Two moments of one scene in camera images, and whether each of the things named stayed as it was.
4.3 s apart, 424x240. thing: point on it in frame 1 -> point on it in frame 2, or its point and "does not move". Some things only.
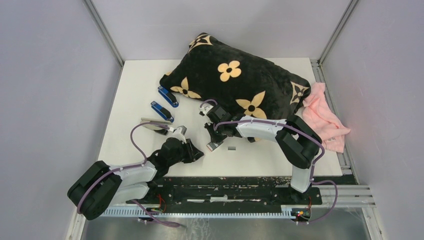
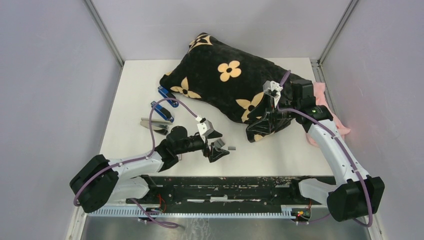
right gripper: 214,138 -> 264,125
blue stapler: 162,111 does not move
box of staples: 212,146 does not move
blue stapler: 168,96 does not move
